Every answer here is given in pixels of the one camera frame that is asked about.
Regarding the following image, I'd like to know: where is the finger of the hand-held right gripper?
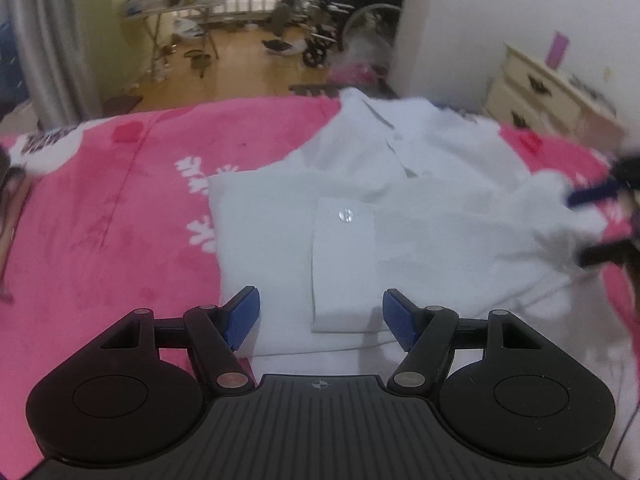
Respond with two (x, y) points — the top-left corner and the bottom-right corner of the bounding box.
(565, 152), (640, 208)
(577, 237), (640, 268)

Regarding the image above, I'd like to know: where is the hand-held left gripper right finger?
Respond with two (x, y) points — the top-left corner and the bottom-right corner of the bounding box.
(382, 289), (543, 398)

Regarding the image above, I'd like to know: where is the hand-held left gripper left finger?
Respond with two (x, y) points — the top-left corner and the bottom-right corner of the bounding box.
(100, 286), (262, 392)

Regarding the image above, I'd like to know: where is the white shirt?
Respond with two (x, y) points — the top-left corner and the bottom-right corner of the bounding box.
(207, 87), (638, 378)

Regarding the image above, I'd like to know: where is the stack of folded clothes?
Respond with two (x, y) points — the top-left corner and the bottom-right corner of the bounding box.
(0, 145), (36, 306)

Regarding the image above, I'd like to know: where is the cream nightstand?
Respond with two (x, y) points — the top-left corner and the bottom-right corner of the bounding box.
(484, 42), (628, 148)

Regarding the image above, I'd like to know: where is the pink tumbler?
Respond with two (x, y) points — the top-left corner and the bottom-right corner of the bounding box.
(547, 30), (571, 68)

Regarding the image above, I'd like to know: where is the pink floral blanket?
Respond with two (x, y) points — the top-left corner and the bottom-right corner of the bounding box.
(0, 95), (640, 480)

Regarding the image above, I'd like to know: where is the brown doormat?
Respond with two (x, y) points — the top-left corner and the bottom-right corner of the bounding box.
(102, 95), (143, 113)

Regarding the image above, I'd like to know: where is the pink plastic bag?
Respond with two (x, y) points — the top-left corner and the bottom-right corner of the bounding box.
(327, 35), (396, 86)

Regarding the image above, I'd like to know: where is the black wheelchair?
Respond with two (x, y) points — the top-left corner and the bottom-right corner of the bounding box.
(265, 0), (406, 68)

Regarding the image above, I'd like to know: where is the folding table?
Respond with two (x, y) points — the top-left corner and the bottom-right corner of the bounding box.
(120, 0), (226, 81)

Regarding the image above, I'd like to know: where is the grey curtain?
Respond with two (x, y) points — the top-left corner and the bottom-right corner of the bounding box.
(0, 0), (103, 128)

